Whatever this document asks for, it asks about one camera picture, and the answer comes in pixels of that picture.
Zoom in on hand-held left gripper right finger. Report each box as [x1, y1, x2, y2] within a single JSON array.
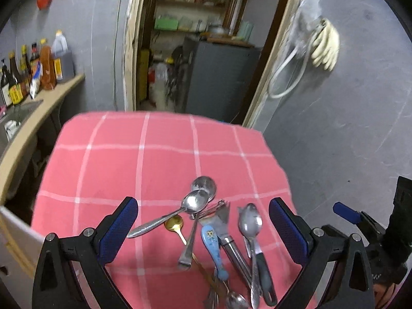
[[269, 198, 375, 309]]

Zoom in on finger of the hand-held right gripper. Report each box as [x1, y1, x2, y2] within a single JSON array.
[[333, 202, 386, 246]]

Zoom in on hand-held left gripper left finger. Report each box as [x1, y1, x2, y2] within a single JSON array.
[[32, 197, 139, 309]]

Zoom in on blue cartoon handle spoon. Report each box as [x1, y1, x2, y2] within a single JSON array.
[[201, 225, 249, 309]]

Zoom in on small gold spoon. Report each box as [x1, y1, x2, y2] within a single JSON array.
[[164, 215, 223, 294]]

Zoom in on pink checked cloth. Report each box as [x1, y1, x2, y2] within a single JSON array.
[[30, 111, 317, 309]]

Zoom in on thin tined steel fork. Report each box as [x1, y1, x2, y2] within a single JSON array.
[[193, 200, 225, 220]]

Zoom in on white board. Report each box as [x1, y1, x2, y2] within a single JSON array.
[[0, 206, 46, 309]]

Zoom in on beige counter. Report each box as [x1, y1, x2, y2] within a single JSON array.
[[0, 74, 85, 202]]

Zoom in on white bag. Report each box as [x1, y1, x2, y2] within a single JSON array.
[[151, 80, 175, 110]]

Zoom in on steel sink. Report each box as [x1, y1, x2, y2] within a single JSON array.
[[0, 100, 44, 149]]

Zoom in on yellow container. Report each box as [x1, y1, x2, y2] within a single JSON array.
[[142, 49, 155, 99]]

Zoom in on cream rubber gloves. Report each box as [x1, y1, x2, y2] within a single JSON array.
[[311, 19, 339, 71]]

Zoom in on grey cabinet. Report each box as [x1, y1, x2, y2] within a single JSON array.
[[183, 37, 262, 123]]

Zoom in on white blue packet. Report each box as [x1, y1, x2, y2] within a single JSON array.
[[30, 61, 42, 100]]

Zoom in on yellow label dark bottle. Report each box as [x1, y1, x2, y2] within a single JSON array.
[[8, 51, 24, 105]]

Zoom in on orange sauce bottle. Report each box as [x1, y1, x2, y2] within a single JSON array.
[[39, 39, 57, 90]]

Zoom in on large dark sauce jug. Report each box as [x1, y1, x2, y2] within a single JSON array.
[[51, 30, 75, 83]]

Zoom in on dark sauce bottle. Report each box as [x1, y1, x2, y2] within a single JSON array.
[[0, 58, 13, 108]]

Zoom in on yellow cap sauce bottle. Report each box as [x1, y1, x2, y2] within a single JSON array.
[[20, 45, 32, 91]]

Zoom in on red label dark bottle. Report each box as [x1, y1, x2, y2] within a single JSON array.
[[30, 43, 41, 71]]

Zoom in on clear plastic bag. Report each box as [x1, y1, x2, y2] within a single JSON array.
[[291, 0, 323, 59]]

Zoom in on steel pot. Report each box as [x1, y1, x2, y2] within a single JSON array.
[[209, 22, 230, 36]]

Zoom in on green box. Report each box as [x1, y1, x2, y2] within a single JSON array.
[[154, 18, 179, 32]]

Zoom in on wooden shelves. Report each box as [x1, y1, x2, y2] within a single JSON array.
[[154, 0, 246, 37]]

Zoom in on black handled utensil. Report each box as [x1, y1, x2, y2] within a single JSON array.
[[237, 207, 278, 307]]

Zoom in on steel spoon patterned handle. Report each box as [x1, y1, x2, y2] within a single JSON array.
[[127, 190, 210, 238]]

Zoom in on steel spoon plain handle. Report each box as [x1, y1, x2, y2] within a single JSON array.
[[178, 176, 217, 271]]

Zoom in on thick white cable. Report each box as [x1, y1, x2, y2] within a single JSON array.
[[269, 47, 312, 99]]

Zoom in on wooden door post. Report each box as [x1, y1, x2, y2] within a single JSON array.
[[124, 0, 151, 112], [242, 0, 306, 133]]

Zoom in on thin white wall cable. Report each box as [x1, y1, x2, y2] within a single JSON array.
[[113, 0, 127, 110]]

